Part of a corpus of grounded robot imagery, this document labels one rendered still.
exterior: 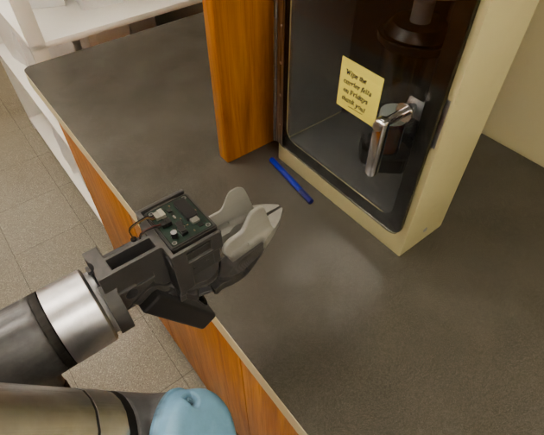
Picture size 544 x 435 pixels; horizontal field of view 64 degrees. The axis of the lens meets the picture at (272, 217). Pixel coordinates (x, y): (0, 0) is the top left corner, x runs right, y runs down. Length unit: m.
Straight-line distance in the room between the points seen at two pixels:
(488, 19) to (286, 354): 0.47
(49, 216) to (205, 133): 1.44
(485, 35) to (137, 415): 0.47
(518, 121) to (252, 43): 0.57
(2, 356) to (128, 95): 0.82
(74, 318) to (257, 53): 0.56
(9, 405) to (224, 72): 0.62
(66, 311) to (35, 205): 1.99
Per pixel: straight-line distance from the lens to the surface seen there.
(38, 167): 2.61
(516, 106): 1.04
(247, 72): 0.81
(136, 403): 0.33
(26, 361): 0.41
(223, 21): 0.75
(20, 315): 0.42
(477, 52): 0.54
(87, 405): 0.30
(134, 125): 1.03
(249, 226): 0.45
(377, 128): 0.55
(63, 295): 0.41
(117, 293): 0.41
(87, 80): 1.23
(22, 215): 2.37
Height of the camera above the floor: 1.52
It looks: 48 degrees down
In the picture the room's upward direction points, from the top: straight up
